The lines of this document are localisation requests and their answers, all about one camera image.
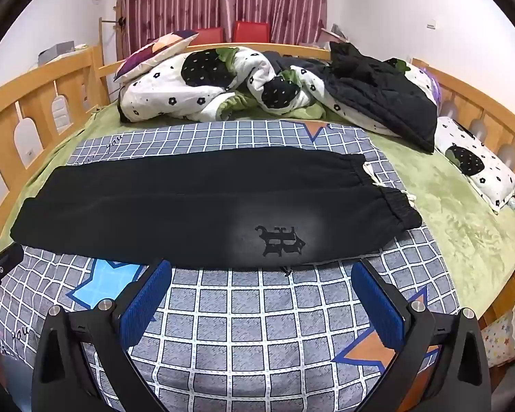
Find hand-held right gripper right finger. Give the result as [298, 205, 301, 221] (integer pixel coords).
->
[351, 260, 492, 412]

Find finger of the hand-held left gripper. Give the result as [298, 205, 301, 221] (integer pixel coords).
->
[0, 235, 24, 310]

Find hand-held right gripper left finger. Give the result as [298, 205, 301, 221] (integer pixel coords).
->
[31, 259, 172, 412]

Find black pants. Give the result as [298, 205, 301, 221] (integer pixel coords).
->
[9, 148, 423, 272]

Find grey checked star-print blanket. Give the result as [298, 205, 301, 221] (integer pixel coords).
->
[0, 119, 460, 412]

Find green plush bed sheet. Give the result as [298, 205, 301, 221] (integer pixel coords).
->
[23, 103, 515, 322]

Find star-print waste bin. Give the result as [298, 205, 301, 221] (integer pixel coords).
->
[481, 297, 515, 367]

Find white strawberry-print pillow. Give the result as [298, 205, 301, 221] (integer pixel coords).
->
[434, 116, 515, 214]

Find white flower-print quilt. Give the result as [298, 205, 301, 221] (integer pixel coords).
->
[118, 46, 438, 123]

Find black quilted jacket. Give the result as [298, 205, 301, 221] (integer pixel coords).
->
[275, 42, 438, 154]

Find grey box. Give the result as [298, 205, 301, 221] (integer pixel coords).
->
[38, 41, 76, 66]

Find purple cloth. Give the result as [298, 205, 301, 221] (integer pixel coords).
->
[421, 66, 443, 104]

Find wooden clothes rack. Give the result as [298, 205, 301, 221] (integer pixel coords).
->
[98, 2, 127, 104]

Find colourful patterned pillow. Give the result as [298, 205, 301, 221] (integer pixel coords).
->
[113, 30, 199, 82]

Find red chair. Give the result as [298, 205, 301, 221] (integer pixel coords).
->
[233, 20, 270, 44]
[193, 27, 223, 46]

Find dark red striped curtain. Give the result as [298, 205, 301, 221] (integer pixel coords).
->
[116, 0, 329, 63]

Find wooden bed frame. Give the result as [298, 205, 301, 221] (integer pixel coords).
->
[0, 43, 515, 353]

